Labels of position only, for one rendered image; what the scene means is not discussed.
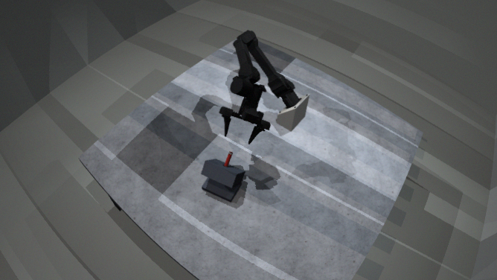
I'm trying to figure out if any dark red peg with grey band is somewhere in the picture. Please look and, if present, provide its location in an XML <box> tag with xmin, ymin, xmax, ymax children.
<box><xmin>224</xmin><ymin>151</ymin><xmax>233</xmax><ymax>167</ymax></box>

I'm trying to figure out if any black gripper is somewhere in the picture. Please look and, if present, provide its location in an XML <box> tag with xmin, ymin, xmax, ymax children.
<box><xmin>219</xmin><ymin>98</ymin><xmax>271</xmax><ymax>144</ymax></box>

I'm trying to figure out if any grey angled panel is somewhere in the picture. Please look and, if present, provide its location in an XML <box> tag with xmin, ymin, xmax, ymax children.
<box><xmin>201</xmin><ymin>159</ymin><xmax>245</xmax><ymax>202</ymax></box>

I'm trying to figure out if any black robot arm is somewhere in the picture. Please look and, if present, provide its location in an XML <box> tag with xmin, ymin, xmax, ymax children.
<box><xmin>231</xmin><ymin>31</ymin><xmax>301</xmax><ymax>124</ymax></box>

